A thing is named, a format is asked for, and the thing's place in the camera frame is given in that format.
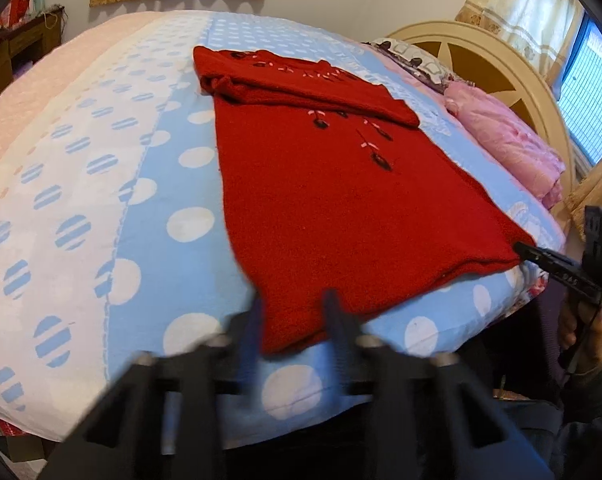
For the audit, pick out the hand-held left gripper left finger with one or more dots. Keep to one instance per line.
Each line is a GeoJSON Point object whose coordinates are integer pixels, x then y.
{"type": "Point", "coordinates": [251, 345]}

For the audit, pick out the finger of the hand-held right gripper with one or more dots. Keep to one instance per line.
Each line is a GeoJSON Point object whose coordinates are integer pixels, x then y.
{"type": "Point", "coordinates": [548, 262]}

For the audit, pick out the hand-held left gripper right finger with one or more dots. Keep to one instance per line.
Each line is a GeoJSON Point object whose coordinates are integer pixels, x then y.
{"type": "Point", "coordinates": [338, 345]}

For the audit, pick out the red embroidered knit sweater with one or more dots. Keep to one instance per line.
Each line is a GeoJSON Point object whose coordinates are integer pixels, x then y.
{"type": "Point", "coordinates": [331, 185]}

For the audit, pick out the person's right forearm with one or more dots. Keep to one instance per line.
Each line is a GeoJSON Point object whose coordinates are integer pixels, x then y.
{"type": "Point", "coordinates": [591, 415]}

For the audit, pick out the person's right hand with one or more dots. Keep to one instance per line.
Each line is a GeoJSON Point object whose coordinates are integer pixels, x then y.
{"type": "Point", "coordinates": [598, 340]}

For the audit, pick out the floral mattress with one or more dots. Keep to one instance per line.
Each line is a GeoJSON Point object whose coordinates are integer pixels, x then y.
{"type": "Point", "coordinates": [536, 290]}

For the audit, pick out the person's purple sweater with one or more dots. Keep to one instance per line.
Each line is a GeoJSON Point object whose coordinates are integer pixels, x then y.
{"type": "Point", "coordinates": [548, 350]}

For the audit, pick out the pink folded quilt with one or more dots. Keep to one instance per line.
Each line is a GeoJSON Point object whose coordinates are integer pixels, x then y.
{"type": "Point", "coordinates": [506, 140]}

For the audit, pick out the window with grille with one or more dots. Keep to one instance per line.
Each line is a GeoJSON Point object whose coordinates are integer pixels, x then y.
{"type": "Point", "coordinates": [591, 95]}

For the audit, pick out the cream round wooden headboard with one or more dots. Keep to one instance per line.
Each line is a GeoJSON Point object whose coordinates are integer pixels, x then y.
{"type": "Point", "coordinates": [486, 67]}

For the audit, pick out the blue pink dotted bed sheet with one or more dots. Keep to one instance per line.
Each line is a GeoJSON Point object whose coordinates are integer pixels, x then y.
{"type": "Point", "coordinates": [131, 160]}

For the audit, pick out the grey patterned pillow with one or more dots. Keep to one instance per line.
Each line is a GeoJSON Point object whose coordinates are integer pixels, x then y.
{"type": "Point", "coordinates": [416, 60]}

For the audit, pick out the narrow beige floral curtain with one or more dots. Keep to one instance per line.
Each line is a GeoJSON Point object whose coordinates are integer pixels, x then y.
{"type": "Point", "coordinates": [521, 5]}

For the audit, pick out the red printed box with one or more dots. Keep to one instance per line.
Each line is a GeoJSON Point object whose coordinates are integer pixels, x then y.
{"type": "Point", "coordinates": [3, 435]}

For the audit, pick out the brown wooden desk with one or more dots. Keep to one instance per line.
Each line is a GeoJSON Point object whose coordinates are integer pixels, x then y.
{"type": "Point", "coordinates": [11, 55]}

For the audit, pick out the teal box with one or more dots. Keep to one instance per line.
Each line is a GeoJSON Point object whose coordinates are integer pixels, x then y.
{"type": "Point", "coordinates": [38, 1]}

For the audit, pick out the red gift bag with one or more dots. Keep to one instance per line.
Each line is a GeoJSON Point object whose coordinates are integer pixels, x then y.
{"type": "Point", "coordinates": [13, 10]}

